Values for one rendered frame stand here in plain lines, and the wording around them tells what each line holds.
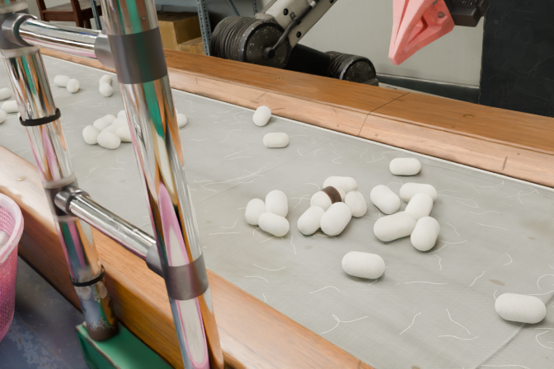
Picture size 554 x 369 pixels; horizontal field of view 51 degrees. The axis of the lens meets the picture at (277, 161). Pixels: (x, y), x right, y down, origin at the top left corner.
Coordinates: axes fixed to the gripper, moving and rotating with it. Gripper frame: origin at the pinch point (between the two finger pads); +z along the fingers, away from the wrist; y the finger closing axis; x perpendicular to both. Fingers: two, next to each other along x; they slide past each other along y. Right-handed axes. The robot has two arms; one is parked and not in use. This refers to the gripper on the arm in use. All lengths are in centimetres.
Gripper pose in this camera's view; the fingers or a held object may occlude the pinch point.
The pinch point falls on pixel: (396, 54)
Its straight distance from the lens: 61.1
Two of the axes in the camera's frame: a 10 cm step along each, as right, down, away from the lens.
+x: 5.4, 4.6, 7.1
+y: 6.8, 2.6, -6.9
